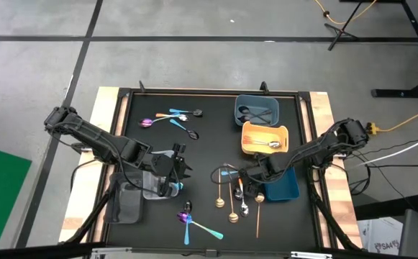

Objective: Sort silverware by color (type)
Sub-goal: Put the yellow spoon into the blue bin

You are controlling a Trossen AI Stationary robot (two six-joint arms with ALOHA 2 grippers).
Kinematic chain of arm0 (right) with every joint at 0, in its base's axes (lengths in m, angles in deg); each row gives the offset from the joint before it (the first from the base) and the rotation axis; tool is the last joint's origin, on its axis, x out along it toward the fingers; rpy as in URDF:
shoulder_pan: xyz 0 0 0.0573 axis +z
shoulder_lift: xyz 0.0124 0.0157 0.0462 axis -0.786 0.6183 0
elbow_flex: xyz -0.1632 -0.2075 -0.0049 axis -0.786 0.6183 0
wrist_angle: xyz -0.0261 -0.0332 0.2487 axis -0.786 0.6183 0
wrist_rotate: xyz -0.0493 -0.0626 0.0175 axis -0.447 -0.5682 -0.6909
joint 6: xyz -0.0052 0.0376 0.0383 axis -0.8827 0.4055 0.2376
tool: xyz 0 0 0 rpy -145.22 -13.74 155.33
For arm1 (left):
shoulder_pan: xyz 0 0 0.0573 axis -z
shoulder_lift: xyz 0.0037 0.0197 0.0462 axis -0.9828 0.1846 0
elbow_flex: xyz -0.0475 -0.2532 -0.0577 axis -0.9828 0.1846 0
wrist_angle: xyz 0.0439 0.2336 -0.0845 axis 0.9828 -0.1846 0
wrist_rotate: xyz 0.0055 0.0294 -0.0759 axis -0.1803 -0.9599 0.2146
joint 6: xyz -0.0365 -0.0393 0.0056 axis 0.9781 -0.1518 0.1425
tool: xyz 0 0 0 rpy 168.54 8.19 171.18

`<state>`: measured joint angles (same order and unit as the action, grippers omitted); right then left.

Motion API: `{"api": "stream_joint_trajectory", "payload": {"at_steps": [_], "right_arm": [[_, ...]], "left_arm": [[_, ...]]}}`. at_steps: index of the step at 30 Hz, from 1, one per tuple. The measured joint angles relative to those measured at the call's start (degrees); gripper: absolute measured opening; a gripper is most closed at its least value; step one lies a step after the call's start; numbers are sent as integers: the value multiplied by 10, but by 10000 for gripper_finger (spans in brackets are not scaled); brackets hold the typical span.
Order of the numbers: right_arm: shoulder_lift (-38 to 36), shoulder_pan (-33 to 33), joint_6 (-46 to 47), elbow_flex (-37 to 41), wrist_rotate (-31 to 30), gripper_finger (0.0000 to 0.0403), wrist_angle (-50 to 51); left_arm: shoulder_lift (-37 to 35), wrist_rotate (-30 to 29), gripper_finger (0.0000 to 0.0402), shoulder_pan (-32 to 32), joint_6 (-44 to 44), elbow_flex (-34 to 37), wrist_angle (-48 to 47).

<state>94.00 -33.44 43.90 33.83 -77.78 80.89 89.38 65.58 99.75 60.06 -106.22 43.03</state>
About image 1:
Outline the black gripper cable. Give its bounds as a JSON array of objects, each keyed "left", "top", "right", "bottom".
[{"left": 210, "top": 163, "right": 247, "bottom": 187}]

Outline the orange extension cable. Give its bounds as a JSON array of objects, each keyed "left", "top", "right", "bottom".
[
  {"left": 377, "top": 102, "right": 418, "bottom": 132},
  {"left": 314, "top": 0, "right": 378, "bottom": 26}
]

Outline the silver metal bracket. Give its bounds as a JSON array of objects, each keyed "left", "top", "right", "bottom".
[{"left": 289, "top": 250, "right": 335, "bottom": 259}]

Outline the clear plastic bin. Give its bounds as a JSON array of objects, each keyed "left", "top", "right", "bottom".
[{"left": 142, "top": 150, "right": 181, "bottom": 200}]

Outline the slate blue plastic bin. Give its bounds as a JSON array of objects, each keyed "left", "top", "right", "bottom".
[{"left": 234, "top": 94, "right": 280, "bottom": 127}]

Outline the green floor mat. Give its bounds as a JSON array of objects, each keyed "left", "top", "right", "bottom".
[{"left": 0, "top": 143, "right": 33, "bottom": 252}]

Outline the dark grey office chair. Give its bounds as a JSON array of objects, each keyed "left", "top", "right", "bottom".
[{"left": 397, "top": 117, "right": 418, "bottom": 259}]

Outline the black tripod stand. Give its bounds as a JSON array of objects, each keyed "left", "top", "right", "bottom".
[{"left": 323, "top": 0, "right": 365, "bottom": 52}]

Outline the yellow plastic bin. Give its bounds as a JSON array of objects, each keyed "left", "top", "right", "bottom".
[{"left": 240, "top": 121, "right": 290, "bottom": 157}]

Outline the black rig crossbar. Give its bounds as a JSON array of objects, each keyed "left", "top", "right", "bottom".
[{"left": 0, "top": 241, "right": 418, "bottom": 259}]

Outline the dark blue plastic bin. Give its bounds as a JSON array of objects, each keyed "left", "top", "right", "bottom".
[{"left": 262, "top": 165, "right": 301, "bottom": 201}]

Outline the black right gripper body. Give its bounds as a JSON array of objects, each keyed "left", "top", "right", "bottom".
[{"left": 244, "top": 160, "right": 280, "bottom": 188}]

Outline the long rose gold spoon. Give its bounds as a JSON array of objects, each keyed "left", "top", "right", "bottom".
[{"left": 254, "top": 191, "right": 266, "bottom": 240}]

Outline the black table mat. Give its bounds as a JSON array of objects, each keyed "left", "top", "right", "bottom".
[{"left": 104, "top": 89, "right": 320, "bottom": 252}]

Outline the orange-handled silver spoon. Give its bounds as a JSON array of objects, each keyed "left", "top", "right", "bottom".
[
  {"left": 237, "top": 177, "right": 250, "bottom": 218},
  {"left": 242, "top": 135, "right": 282, "bottom": 150},
  {"left": 242, "top": 135, "right": 278, "bottom": 147},
  {"left": 155, "top": 113, "right": 189, "bottom": 122}
]

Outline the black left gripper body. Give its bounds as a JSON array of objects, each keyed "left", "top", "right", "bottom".
[{"left": 150, "top": 153, "right": 181, "bottom": 197}]

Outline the white cable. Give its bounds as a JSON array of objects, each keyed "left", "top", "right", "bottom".
[{"left": 352, "top": 129, "right": 418, "bottom": 168}]

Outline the smoky grey plastic bin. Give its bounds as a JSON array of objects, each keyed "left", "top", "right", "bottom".
[{"left": 103, "top": 171, "right": 146, "bottom": 225}]

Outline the black desk leg frame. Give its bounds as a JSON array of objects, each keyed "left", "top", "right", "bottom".
[{"left": 370, "top": 0, "right": 418, "bottom": 99}]

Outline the white printed cardboard box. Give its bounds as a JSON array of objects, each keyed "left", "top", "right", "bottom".
[{"left": 357, "top": 217, "right": 403, "bottom": 257}]

